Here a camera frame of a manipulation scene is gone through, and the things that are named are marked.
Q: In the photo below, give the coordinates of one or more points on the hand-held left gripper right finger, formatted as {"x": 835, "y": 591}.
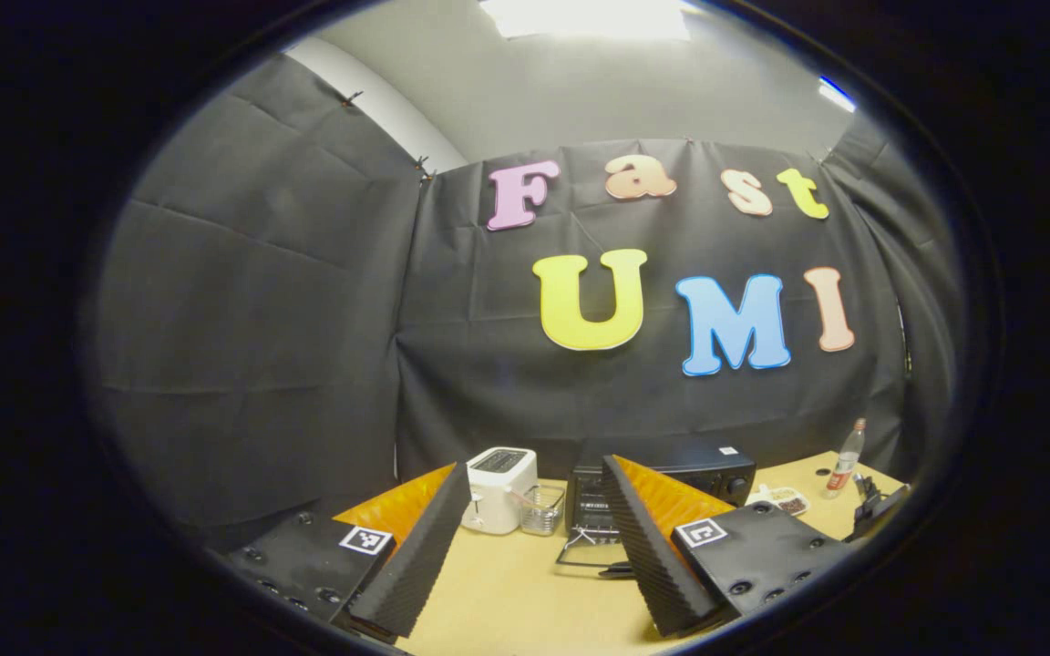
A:
{"x": 653, "y": 556}

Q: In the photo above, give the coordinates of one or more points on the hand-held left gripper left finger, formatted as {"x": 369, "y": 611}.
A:
{"x": 425, "y": 556}

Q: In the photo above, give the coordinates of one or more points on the black electric oven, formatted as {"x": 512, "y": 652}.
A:
{"x": 716, "y": 469}

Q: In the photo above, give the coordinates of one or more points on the clear plastic water bottle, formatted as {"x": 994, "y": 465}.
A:
{"x": 844, "y": 469}

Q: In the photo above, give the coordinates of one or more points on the white toaster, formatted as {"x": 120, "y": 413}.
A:
{"x": 498, "y": 497}

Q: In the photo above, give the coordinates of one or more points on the white divided dish of beans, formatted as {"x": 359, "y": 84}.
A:
{"x": 789, "y": 503}

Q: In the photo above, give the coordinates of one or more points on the red checkered strip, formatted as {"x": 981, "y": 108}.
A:
{"x": 520, "y": 498}

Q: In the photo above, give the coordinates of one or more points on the black backdrop cloth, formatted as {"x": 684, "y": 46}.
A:
{"x": 306, "y": 319}

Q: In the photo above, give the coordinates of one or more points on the small ceiling light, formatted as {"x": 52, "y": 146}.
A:
{"x": 837, "y": 93}

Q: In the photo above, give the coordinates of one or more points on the large ceiling light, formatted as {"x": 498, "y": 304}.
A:
{"x": 584, "y": 18}

